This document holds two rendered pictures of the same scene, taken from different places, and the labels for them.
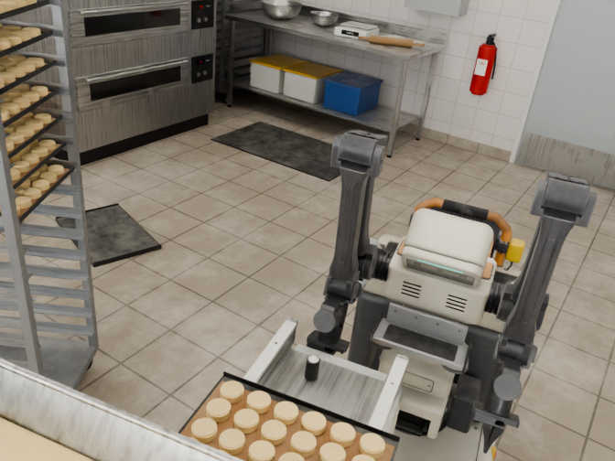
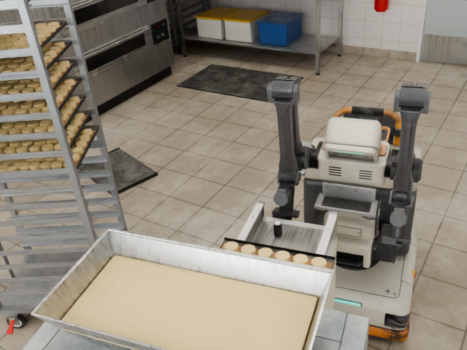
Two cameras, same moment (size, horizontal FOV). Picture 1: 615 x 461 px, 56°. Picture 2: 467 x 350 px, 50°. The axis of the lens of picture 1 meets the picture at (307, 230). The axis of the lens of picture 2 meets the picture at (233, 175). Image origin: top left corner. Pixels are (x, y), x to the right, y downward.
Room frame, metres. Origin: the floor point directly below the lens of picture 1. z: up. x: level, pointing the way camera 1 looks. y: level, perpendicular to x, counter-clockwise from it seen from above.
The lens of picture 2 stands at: (-0.45, -0.01, 2.07)
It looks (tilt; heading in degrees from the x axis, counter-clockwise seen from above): 32 degrees down; 4
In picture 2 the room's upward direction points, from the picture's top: 5 degrees counter-clockwise
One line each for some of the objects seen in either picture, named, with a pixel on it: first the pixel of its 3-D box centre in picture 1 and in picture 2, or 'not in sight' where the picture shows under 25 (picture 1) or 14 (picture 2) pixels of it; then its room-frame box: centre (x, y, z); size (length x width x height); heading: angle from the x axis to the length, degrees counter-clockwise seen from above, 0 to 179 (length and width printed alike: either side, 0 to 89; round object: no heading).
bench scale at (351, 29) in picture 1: (357, 30); not in sight; (5.32, -0.24, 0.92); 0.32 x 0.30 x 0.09; 157
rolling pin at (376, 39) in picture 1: (391, 41); not in sight; (5.05, -0.52, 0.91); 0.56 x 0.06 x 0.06; 88
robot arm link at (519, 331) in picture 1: (536, 278); (406, 149); (1.06, -0.50, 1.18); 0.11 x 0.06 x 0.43; 71
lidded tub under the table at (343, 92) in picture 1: (351, 93); (280, 28); (5.34, -0.27, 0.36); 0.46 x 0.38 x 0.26; 151
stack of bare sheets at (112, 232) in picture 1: (107, 232); (116, 170); (2.96, 1.19, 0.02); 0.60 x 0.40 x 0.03; 42
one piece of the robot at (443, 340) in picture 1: (419, 348); (347, 208); (1.29, -0.35, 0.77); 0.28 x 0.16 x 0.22; 71
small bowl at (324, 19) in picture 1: (323, 19); not in sight; (5.65, 0.07, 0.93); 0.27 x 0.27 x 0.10
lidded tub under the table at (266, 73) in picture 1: (277, 73); (219, 23); (5.76, 0.46, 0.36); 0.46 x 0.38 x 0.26; 148
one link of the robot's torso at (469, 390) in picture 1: (428, 406); (362, 248); (1.39, -0.45, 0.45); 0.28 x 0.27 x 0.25; 71
